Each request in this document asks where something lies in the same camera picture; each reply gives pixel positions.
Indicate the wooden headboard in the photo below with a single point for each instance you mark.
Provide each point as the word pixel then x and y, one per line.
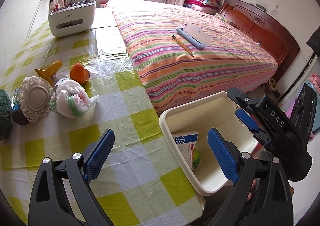
pixel 264 29

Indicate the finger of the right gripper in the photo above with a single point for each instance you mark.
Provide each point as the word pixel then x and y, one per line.
pixel 258 133

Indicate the grey blue notebook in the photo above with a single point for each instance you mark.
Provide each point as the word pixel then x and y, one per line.
pixel 193 34

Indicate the yellow pencil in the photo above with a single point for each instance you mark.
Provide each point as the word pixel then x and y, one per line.
pixel 182 45

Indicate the blue white medicine box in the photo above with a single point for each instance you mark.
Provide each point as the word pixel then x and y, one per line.
pixel 186 143

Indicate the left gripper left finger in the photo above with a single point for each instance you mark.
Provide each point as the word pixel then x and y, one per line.
pixel 49 204

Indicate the right hand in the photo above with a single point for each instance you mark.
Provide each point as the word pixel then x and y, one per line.
pixel 252 189

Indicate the white tissue organizer box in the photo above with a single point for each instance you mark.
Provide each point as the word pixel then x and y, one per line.
pixel 72 19

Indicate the yellow origami paper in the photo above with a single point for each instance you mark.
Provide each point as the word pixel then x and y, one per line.
pixel 48 73

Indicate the white plastic trash bin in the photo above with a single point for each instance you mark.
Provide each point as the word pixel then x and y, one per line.
pixel 215 111

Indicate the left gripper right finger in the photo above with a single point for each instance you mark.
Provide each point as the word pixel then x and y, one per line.
pixel 271 203

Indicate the striped bed cover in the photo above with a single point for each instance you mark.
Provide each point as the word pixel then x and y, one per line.
pixel 182 55

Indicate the orange plastic cup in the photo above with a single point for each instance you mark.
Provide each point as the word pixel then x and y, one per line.
pixel 79 74

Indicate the crumpled white plastic bag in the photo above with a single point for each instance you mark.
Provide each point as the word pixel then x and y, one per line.
pixel 70 99

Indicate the black device with light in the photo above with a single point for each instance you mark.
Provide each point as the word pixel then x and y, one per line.
pixel 304 111

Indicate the green knitted object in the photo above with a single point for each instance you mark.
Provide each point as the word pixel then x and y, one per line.
pixel 5 115

